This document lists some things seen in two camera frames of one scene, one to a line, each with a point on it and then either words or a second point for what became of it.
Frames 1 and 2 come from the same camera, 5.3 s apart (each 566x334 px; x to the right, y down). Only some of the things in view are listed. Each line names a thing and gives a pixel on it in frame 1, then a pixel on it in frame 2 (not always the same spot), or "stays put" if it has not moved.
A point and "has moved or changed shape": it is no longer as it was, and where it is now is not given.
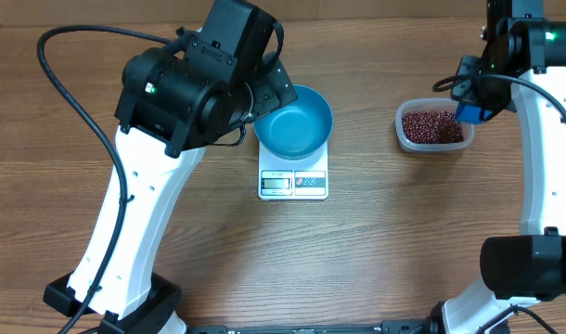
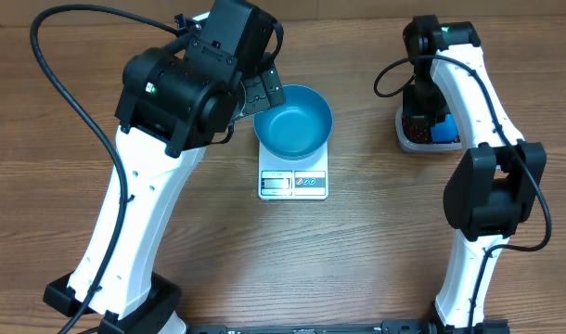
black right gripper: (465, 94) -> (413, 109)
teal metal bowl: (299, 131) stays put
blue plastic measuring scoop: (470, 113) has moved or changed shape
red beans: (431, 127) stays put
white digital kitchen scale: (302, 179) stays put
